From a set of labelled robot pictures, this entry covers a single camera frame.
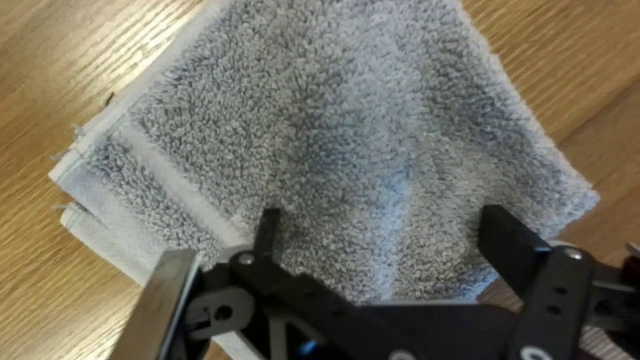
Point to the gray towel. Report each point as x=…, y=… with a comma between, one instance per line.
x=380, y=128

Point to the brown wooden folding table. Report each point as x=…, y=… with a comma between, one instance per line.
x=576, y=62

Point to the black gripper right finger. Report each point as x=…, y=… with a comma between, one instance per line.
x=511, y=247

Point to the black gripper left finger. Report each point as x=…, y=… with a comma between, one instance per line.
x=267, y=238

